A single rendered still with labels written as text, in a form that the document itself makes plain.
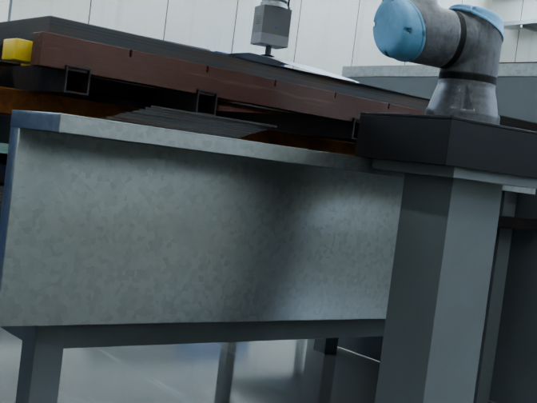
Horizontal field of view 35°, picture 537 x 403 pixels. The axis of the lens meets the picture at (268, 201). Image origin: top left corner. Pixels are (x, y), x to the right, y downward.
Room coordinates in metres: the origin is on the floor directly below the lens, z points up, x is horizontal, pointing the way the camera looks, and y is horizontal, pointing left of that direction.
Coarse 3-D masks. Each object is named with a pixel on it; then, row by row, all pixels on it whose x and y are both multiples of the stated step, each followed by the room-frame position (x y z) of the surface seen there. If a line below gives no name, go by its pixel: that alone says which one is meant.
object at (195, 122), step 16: (128, 112) 1.53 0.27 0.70; (144, 112) 1.54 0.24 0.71; (160, 112) 1.56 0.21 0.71; (176, 112) 1.58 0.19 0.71; (192, 112) 1.60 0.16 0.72; (176, 128) 1.58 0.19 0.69; (192, 128) 1.61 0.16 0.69; (208, 128) 1.63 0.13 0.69; (224, 128) 1.65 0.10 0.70; (240, 128) 1.68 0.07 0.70; (256, 128) 1.70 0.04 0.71
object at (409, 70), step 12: (348, 72) 3.28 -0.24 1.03; (360, 72) 3.23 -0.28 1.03; (372, 72) 3.19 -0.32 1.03; (384, 72) 3.14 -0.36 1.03; (396, 72) 3.09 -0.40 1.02; (408, 72) 3.05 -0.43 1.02; (420, 72) 3.00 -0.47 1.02; (432, 72) 2.96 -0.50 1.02; (504, 72) 2.73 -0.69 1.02; (516, 72) 2.70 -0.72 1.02; (528, 72) 2.66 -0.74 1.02
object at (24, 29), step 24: (0, 24) 1.79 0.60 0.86; (24, 24) 1.69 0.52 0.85; (48, 24) 1.60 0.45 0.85; (72, 24) 1.63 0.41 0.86; (0, 48) 1.85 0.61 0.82; (144, 48) 1.73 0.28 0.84; (168, 48) 1.76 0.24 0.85; (192, 48) 1.80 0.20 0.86; (240, 72) 1.88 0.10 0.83; (264, 72) 1.92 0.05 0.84; (288, 72) 1.96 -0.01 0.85; (360, 96) 2.11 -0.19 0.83; (384, 96) 2.16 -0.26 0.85; (408, 96) 2.22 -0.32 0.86; (504, 120) 2.47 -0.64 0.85
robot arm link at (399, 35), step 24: (384, 0) 1.69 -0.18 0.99; (408, 0) 1.66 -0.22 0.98; (432, 0) 1.69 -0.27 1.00; (384, 24) 1.69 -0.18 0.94; (408, 24) 1.63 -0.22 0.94; (432, 24) 1.65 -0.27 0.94; (456, 24) 1.68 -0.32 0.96; (384, 48) 1.69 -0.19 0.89; (408, 48) 1.65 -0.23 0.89; (432, 48) 1.67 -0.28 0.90; (456, 48) 1.68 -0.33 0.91
